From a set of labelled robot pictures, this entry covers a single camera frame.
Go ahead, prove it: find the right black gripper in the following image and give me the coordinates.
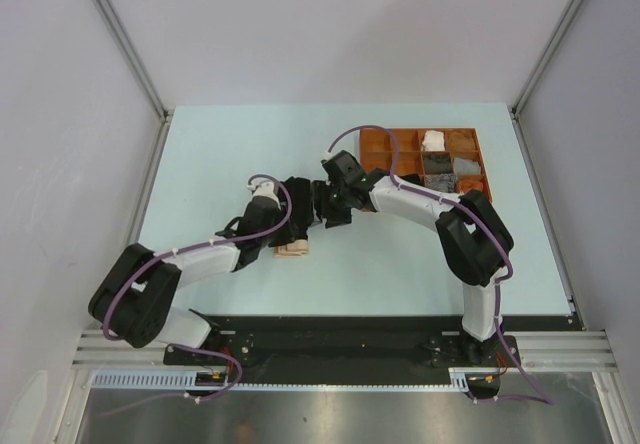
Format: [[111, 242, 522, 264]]
[[307, 180, 352, 229]]

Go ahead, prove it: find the black underwear beige waistband back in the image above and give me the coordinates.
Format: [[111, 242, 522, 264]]
[[272, 177, 314, 257]]

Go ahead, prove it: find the black underwear beige waistband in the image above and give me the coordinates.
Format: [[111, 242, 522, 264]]
[[402, 173, 422, 186], [272, 177, 314, 257]]

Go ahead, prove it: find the black underwear beige waistband front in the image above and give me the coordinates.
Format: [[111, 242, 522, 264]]
[[402, 173, 422, 186]]

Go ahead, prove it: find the grey striped boxer underwear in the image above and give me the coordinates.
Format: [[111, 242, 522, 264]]
[[425, 173, 458, 193]]

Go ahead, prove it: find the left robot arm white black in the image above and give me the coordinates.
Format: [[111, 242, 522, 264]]
[[88, 196, 292, 348]]

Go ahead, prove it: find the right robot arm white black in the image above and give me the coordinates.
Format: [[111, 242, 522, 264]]
[[319, 151, 514, 365]]

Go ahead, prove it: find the wooden compartment tray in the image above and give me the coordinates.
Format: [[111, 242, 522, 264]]
[[359, 128, 492, 199]]

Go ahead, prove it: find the dark grey rolled cloth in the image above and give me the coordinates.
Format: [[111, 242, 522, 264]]
[[422, 153, 453, 175]]

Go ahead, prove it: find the white rolled cloth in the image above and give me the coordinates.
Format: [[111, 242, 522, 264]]
[[421, 130, 446, 152]]

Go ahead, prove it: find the orange rolled cloth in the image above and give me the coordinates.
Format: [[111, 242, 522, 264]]
[[456, 179, 485, 195]]

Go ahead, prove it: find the light grey rolled cloth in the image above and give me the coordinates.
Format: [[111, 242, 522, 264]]
[[452, 157, 482, 175]]

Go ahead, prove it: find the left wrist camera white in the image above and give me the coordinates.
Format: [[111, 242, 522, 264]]
[[247, 180, 279, 204]]

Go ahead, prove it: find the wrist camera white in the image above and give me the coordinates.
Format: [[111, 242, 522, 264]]
[[247, 180, 279, 204], [321, 150, 335, 162]]

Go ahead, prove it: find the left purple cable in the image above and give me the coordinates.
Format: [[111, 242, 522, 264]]
[[97, 172, 295, 415]]

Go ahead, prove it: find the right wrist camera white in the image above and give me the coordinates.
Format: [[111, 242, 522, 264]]
[[321, 150, 335, 162]]

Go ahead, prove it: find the white slotted cable duct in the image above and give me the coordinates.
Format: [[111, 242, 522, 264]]
[[91, 370, 486, 395]]

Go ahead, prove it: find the left aluminium frame post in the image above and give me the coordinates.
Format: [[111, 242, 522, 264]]
[[92, 0, 168, 123]]

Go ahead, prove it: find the aluminium frame post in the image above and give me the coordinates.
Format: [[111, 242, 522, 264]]
[[511, 0, 587, 117], [92, 0, 168, 123]]

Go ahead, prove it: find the aluminium front rail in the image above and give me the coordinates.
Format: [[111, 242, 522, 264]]
[[71, 330, 618, 372]]

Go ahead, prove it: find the right aluminium frame post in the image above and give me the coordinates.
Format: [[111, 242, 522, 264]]
[[511, 0, 587, 117]]

